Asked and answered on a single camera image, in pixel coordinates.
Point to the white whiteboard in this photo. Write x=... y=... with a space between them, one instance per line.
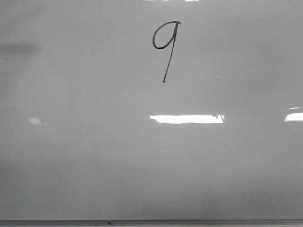
x=151 y=112

